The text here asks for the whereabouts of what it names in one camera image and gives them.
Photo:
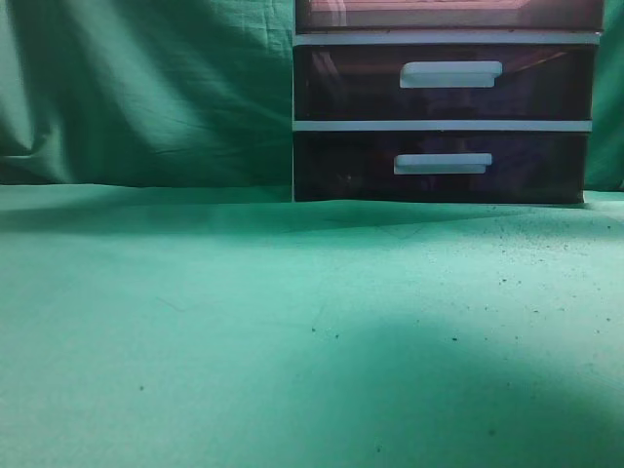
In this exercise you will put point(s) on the translucent top drawer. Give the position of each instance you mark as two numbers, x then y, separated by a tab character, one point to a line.
575	15

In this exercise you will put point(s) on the dark bottom drawer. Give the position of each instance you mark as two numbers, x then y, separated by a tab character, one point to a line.
439	167

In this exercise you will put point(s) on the dark drawer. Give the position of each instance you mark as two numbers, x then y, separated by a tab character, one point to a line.
443	82
439	167

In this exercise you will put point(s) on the dark middle drawer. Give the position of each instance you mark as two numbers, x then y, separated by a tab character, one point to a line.
443	82

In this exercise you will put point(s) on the green cloth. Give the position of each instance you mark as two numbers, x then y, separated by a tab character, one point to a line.
165	304

